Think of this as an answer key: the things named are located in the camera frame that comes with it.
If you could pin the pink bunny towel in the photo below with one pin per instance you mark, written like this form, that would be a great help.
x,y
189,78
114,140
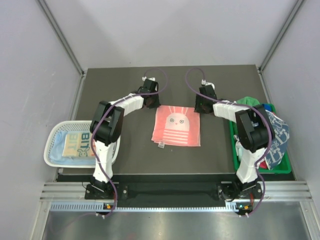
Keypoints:
x,y
177,126

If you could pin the right aluminium frame post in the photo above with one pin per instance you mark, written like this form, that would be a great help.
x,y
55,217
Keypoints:
x,y
298,4

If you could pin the left aluminium frame post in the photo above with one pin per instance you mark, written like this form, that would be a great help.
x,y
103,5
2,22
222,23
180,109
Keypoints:
x,y
60,35

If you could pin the blue towel in bin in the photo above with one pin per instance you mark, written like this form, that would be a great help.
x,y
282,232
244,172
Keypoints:
x,y
268,107

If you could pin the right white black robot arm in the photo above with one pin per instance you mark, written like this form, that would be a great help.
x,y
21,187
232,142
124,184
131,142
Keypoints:
x,y
254,130

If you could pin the cream lettered folded towel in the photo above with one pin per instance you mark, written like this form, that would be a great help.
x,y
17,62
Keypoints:
x,y
78,145

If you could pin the blue white patterned towel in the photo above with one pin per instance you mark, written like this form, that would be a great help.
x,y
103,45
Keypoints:
x,y
279,143

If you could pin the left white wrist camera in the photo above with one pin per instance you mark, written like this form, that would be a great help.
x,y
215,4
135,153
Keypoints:
x,y
148,78

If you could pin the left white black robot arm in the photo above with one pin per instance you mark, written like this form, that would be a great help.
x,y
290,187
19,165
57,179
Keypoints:
x,y
106,128

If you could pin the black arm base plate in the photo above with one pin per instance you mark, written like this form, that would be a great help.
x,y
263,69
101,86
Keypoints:
x,y
170,194

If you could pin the green towel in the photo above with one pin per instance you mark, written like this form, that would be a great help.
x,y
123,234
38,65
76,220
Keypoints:
x,y
247,100

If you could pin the green plastic bin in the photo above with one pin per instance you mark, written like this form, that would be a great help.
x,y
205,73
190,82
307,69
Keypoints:
x,y
283,168

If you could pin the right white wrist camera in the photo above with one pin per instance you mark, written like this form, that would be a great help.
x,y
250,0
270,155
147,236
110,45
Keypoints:
x,y
206,83

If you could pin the white mint towel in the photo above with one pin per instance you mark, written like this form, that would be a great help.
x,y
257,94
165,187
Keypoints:
x,y
238,147

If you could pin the aluminium frame post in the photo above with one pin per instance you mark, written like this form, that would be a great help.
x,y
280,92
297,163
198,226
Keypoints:
x,y
298,4
60,35

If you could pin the white perforated plastic basket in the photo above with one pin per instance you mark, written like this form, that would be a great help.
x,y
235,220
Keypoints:
x,y
76,125

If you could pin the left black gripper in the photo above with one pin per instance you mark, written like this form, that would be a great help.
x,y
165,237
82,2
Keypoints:
x,y
156,104

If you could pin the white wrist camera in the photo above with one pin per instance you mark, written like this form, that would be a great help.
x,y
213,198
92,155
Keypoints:
x,y
206,83
148,78

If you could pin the grey slotted cable duct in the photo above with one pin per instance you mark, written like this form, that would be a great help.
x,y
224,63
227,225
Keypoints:
x,y
106,207

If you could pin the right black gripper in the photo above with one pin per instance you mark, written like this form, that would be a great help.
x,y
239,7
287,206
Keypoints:
x,y
198,108

